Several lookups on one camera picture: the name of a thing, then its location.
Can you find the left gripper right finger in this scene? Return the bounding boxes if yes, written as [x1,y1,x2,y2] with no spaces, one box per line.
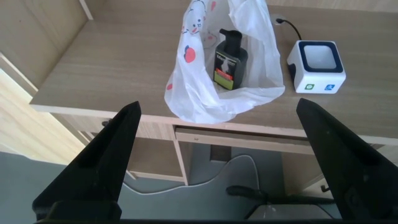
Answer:
[295,98,398,220]

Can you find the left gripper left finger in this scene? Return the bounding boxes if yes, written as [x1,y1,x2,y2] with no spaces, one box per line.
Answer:
[32,100,142,220]

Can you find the white barcode scanner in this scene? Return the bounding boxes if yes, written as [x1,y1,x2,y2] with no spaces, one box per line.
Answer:
[286,40,347,95]

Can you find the white printed plastic bag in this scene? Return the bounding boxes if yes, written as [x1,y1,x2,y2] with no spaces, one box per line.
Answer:
[164,0,286,124]

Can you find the wooden drawer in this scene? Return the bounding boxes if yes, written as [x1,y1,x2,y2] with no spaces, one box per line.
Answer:
[174,126,315,156]

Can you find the wooden counter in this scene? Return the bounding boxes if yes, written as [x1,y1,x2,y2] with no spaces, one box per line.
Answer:
[0,0,398,200]

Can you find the black pump bottle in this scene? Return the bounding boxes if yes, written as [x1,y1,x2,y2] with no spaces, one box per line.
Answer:
[213,28,249,91]

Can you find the white cable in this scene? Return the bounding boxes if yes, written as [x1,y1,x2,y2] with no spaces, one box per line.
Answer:
[123,154,261,196]

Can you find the black scanner cable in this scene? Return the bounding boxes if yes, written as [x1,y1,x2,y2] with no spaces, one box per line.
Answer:
[275,17,303,41]

